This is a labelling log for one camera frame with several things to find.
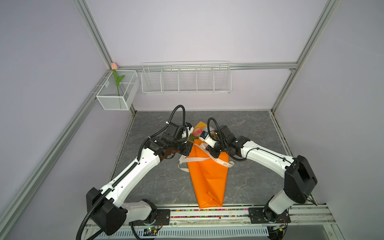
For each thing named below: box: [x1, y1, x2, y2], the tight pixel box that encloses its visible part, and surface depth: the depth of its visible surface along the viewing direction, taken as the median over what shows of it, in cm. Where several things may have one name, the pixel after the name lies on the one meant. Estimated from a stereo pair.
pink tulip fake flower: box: [111, 62, 125, 97], surface depth 92 cm
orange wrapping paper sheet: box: [187, 121, 230, 209], surface depth 84 cm
